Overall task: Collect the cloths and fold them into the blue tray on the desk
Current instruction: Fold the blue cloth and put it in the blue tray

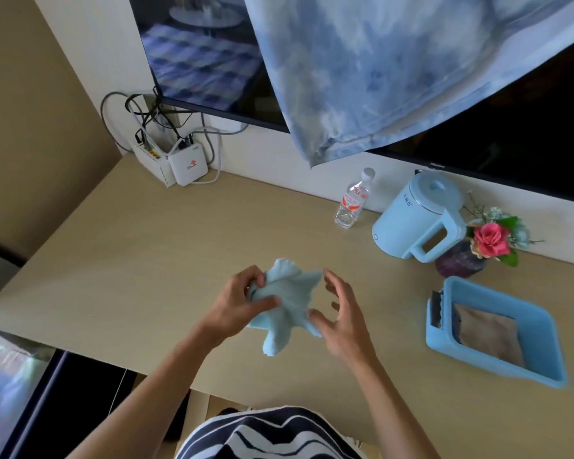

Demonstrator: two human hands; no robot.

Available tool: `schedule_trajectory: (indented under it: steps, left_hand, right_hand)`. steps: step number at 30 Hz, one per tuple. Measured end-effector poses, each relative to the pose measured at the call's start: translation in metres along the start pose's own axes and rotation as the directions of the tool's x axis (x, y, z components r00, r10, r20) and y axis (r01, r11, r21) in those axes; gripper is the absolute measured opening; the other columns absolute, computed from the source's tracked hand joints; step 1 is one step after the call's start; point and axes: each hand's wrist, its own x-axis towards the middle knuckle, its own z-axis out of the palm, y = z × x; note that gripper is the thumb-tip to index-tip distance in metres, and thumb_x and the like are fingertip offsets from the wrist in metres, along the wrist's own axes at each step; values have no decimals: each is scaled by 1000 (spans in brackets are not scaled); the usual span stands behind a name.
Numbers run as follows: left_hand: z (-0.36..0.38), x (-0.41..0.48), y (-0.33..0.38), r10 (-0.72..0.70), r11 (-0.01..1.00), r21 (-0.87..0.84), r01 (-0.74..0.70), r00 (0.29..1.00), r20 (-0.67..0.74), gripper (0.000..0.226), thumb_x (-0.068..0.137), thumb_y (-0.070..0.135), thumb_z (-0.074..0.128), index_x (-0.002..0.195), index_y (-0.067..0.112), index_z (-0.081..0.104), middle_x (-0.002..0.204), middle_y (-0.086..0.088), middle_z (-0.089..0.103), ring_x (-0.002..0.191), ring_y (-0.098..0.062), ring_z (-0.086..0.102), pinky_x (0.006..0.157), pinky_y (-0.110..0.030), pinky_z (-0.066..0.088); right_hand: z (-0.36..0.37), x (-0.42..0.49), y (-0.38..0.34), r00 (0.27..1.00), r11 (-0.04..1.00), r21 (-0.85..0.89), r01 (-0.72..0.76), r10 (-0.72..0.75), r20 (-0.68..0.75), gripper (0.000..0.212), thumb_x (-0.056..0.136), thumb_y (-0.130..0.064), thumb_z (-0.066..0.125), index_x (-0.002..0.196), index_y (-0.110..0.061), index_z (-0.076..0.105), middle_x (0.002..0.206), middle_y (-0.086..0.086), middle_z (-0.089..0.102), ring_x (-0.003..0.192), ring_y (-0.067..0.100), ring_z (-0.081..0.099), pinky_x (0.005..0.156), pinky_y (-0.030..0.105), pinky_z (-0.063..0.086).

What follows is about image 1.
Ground person's left hand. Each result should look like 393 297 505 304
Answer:
198 265 282 347

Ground clear plastic water bottle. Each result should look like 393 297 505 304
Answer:
334 167 377 230

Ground person's left forearm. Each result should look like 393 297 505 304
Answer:
66 327 230 459

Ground pink artificial flower bouquet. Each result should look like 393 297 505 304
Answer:
460 192 545 268

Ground black cables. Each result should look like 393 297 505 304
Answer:
125 87 194 149

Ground dark framed glossy panel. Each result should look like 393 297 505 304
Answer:
0 325 142 459

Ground purple vase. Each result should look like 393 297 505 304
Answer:
434 241 488 281

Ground light blue cleaning cloth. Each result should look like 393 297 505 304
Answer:
246 258 326 358

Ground white modem with vents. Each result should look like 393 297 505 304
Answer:
131 133 178 189

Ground grey cable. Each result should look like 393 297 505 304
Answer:
99 91 142 154

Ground light blue electric kettle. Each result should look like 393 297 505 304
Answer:
372 169 468 263

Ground person's right hand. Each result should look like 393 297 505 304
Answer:
308 270 379 371

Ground black flat television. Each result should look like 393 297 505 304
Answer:
127 0 574 206

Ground blue plastic tray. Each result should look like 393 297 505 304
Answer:
425 275 569 390

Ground blue white tie-dye fabric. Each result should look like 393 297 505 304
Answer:
242 0 574 167

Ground brown cloth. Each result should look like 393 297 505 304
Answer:
452 303 528 369

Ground person's right forearm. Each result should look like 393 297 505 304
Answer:
348 351 442 459

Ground black white striped shirt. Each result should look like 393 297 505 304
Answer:
174 406 365 459

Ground white cable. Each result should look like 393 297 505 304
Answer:
191 113 249 184

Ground white router box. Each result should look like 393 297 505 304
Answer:
167 141 209 187

